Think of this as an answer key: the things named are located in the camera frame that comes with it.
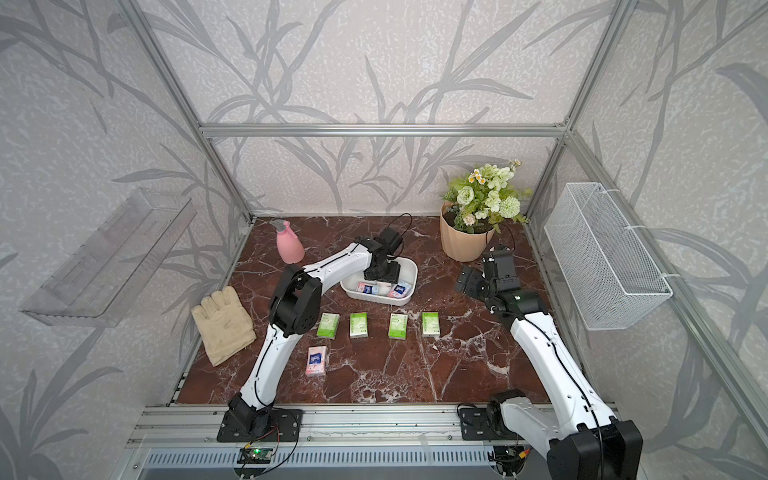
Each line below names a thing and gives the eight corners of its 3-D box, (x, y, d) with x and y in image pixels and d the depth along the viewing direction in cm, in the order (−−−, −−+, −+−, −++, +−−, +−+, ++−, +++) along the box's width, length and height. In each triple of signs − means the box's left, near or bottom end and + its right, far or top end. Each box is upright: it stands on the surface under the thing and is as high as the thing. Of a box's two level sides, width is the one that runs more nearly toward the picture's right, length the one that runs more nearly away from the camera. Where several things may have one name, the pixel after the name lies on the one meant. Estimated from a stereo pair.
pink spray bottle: (284, 263, 109) (265, 227, 94) (287, 252, 112) (270, 216, 97) (304, 263, 109) (288, 227, 94) (307, 252, 112) (292, 216, 97)
